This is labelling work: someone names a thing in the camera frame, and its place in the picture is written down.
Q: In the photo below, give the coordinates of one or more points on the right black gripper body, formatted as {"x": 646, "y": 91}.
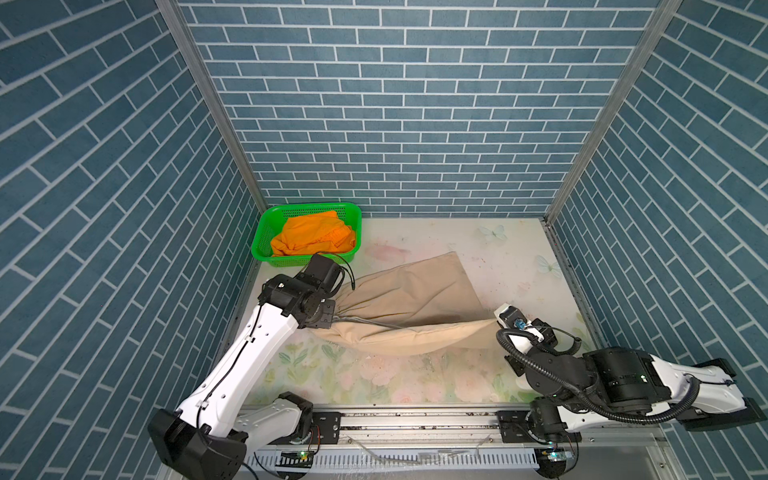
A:
{"x": 546, "y": 341}

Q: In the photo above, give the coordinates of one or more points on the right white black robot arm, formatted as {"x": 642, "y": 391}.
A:
{"x": 578, "y": 391}

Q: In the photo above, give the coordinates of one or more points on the green plastic basket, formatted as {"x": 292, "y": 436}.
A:
{"x": 273, "y": 220}

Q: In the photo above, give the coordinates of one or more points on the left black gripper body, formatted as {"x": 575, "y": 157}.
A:
{"x": 324, "y": 315}

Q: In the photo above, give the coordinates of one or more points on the orange shorts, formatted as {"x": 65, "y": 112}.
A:
{"x": 322, "y": 232}

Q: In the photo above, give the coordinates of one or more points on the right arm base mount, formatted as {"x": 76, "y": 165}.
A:
{"x": 517, "y": 427}

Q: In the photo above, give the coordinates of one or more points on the right aluminium corner post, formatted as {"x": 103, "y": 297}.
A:
{"x": 658, "y": 22}

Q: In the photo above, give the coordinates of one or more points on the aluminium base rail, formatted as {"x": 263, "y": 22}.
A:
{"x": 461, "y": 442}

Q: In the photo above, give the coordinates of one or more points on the aluminium corner post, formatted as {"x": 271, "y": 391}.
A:
{"x": 180, "y": 31}
{"x": 658, "y": 22}

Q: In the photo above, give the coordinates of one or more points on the beige drawstring shorts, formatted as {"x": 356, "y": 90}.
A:
{"x": 412, "y": 309}

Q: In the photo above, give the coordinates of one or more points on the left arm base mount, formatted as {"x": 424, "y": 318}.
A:
{"x": 323, "y": 428}

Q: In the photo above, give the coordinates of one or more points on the left aluminium corner post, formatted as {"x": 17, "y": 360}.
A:
{"x": 180, "y": 31}

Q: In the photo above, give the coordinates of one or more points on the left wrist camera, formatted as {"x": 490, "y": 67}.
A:
{"x": 323, "y": 273}

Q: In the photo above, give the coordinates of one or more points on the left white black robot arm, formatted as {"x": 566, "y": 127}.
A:
{"x": 201, "y": 439}

